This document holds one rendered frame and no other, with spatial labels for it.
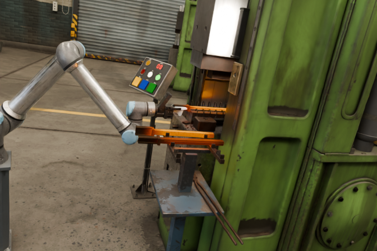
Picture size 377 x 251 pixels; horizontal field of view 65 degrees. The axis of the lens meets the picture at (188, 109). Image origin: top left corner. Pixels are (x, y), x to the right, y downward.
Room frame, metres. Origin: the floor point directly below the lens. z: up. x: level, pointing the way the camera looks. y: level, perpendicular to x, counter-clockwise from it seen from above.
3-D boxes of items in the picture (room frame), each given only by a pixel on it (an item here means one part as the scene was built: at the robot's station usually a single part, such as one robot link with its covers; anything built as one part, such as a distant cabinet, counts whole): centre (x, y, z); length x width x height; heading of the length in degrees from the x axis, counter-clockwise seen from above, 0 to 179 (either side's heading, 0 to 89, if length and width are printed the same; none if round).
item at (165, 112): (1.80, 0.15, 0.97); 0.12 x 0.08 x 0.09; 112
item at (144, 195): (2.38, 0.28, 0.05); 0.22 x 0.22 x 0.09; 21
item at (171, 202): (1.37, -0.04, 0.69); 0.40 x 0.30 x 0.02; 18
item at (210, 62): (1.96, -0.19, 1.32); 0.42 x 0.20 x 0.10; 111
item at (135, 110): (1.74, 0.31, 0.97); 0.12 x 0.09 x 0.10; 112
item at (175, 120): (1.91, -0.22, 0.69); 0.56 x 0.38 x 0.45; 111
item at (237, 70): (1.64, -0.23, 1.27); 0.09 x 0.02 x 0.17; 21
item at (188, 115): (1.96, -0.19, 0.96); 0.42 x 0.20 x 0.09; 111
